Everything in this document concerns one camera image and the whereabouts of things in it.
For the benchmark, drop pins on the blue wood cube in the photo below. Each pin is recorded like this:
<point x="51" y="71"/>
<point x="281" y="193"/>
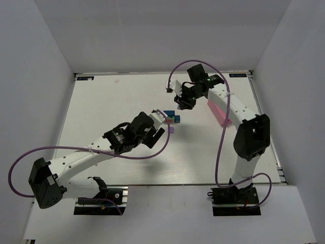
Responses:
<point x="177" y="119"/>

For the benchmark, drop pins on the blue table sticker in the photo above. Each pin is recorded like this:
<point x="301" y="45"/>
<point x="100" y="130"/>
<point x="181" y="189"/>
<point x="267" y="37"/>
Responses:
<point x="85" y="78"/>
<point x="237" y="75"/>

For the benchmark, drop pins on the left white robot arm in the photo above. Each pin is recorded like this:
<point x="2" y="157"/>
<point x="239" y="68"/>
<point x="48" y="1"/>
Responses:
<point x="51" y="181"/>

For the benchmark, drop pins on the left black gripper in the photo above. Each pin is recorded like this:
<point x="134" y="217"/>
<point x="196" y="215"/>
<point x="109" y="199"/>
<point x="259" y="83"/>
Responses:
<point x="152" y="138"/>

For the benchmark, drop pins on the right blue table sticker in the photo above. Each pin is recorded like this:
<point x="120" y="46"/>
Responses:
<point x="237" y="75"/>

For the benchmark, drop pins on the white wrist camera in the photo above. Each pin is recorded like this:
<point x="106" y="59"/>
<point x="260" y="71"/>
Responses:
<point x="158" y="118"/>
<point x="174" y="86"/>

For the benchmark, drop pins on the pink plastic box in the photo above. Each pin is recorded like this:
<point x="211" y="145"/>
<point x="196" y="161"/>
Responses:
<point x="217" y="112"/>

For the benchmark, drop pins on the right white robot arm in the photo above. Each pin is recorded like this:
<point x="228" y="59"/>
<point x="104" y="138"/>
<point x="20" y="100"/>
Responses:
<point x="253" y="130"/>

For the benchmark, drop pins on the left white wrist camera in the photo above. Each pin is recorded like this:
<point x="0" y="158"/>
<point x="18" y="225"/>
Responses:
<point x="158" y="118"/>

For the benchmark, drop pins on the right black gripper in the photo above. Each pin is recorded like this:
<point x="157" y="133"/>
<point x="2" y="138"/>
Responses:
<point x="185" y="100"/>

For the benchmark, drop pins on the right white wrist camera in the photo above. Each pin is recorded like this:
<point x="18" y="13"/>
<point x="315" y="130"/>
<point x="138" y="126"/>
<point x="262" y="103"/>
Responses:
<point x="174" y="86"/>

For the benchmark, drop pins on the blue rectangular wood block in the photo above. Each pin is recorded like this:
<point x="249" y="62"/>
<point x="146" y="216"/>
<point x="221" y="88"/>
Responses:
<point x="169" y="113"/>

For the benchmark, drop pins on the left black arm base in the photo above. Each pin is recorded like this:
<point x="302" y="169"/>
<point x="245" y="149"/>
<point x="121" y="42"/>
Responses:
<point x="110" y="202"/>

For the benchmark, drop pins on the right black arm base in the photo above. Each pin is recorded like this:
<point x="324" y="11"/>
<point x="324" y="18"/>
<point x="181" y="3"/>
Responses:
<point x="228" y="202"/>

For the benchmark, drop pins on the left blue table sticker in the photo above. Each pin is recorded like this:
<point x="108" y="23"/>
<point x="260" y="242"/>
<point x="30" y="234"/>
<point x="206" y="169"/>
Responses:
<point x="85" y="78"/>

